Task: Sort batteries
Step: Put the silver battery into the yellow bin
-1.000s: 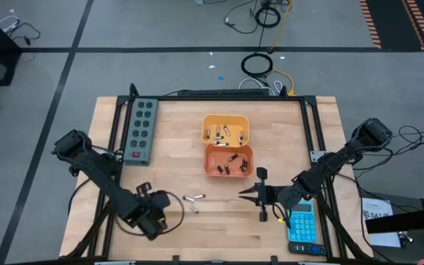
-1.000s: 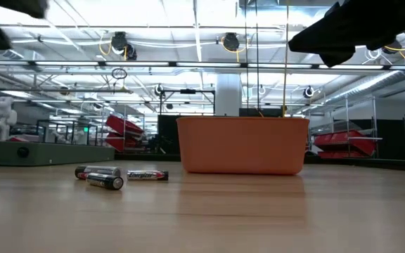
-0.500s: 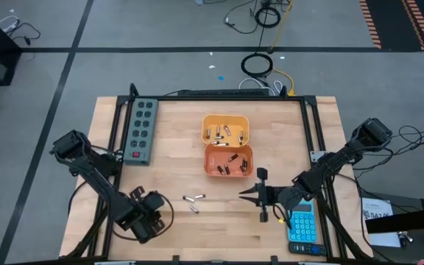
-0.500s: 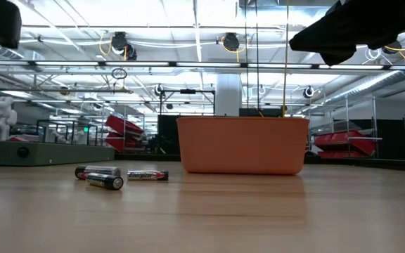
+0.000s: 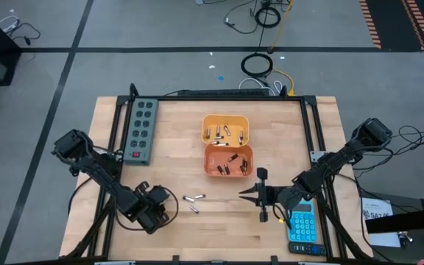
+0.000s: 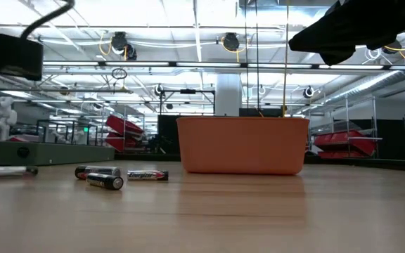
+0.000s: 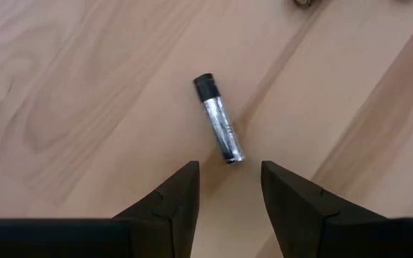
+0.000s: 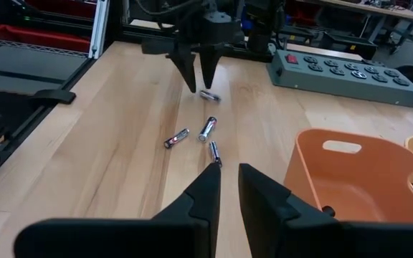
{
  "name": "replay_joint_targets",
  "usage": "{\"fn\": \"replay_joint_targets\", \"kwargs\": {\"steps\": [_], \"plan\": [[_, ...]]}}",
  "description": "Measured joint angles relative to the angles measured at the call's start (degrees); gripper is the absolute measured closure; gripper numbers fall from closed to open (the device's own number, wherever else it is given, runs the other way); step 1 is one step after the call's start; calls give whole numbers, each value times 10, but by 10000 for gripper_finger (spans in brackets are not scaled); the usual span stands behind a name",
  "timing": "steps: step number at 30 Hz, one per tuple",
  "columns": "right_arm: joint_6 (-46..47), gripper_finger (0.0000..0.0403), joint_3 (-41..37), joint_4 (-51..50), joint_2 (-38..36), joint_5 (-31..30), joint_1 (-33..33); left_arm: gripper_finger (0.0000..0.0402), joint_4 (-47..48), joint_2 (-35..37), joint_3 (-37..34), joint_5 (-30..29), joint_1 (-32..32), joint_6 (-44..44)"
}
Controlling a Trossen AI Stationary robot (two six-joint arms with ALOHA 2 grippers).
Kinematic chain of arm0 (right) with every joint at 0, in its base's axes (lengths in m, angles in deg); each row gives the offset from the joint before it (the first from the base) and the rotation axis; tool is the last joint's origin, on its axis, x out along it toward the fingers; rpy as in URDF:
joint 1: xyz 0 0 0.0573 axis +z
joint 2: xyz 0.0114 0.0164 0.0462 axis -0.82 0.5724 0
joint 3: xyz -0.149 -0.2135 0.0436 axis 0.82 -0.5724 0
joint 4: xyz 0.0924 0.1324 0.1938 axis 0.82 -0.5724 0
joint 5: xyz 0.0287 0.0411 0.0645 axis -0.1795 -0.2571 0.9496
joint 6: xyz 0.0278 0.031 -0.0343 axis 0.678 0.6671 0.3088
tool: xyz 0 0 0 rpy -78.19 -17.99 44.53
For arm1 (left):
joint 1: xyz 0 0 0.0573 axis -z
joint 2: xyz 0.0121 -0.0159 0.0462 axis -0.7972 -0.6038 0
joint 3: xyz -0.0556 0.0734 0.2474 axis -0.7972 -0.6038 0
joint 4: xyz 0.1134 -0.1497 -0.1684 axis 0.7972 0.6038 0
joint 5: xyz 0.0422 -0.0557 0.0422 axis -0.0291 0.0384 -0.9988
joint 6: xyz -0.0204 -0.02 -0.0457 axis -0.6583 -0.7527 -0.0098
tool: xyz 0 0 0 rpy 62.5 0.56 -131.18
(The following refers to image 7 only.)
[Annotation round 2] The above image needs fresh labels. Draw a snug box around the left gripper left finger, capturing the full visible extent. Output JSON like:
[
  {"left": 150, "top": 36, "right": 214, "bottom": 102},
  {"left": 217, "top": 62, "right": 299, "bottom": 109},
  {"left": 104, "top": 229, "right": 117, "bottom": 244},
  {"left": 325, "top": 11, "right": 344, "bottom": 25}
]
[{"left": 113, "top": 161, "right": 201, "bottom": 258}]

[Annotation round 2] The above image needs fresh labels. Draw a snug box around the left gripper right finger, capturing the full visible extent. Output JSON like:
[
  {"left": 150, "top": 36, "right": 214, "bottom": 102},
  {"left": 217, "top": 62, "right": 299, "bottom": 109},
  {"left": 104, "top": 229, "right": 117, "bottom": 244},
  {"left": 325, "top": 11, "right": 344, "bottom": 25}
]
[{"left": 261, "top": 161, "right": 387, "bottom": 258}]

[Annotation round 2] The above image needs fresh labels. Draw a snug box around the silver black battery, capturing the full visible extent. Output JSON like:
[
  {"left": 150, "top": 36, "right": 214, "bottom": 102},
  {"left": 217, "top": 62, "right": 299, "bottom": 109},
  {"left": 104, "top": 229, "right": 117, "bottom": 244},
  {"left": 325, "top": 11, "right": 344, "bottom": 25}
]
[{"left": 192, "top": 73, "right": 246, "bottom": 165}]

